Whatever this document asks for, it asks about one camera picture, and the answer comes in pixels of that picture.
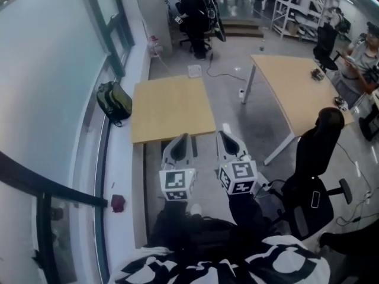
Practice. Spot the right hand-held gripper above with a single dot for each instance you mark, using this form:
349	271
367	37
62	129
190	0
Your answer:
242	170

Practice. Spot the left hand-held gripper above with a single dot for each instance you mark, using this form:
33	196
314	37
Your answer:
174	180

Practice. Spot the white pad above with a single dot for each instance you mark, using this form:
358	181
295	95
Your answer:
194	71

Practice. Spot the person's left forearm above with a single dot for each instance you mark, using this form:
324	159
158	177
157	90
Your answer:
173	214

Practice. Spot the person's right forearm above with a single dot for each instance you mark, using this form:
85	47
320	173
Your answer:
245	211

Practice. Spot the square wooden table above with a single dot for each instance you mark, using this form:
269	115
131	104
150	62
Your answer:
171	108

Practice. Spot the person's white shoe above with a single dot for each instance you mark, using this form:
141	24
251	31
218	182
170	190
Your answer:
196	209

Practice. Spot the white power strip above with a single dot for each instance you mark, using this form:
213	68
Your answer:
241	93

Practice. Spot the dark red cloth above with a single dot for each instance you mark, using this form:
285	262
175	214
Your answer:
118	203

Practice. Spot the person's black trousers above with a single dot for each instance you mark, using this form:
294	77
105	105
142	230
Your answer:
207	229

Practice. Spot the green black backpack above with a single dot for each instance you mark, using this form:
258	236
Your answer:
117	102

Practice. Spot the black office chair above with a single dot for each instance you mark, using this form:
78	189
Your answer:
185	41
325	49
314	164

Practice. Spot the curved wooden table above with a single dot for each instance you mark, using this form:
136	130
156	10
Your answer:
296	93

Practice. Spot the smartphone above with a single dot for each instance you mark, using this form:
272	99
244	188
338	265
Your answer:
315	199

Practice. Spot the clear bottle with red cap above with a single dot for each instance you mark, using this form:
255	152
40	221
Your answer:
154	44

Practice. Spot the small metal gadget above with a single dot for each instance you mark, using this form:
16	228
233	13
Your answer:
316	74
340	103

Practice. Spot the person's black white patterned shirt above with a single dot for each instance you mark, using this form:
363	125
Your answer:
207	271

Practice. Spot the wooden step platform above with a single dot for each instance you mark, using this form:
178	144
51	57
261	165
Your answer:
241	28

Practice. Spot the white metal shelf rack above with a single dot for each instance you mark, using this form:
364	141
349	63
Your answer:
299	7

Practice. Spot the black window frame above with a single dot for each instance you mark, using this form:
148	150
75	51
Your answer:
44	185
118	37

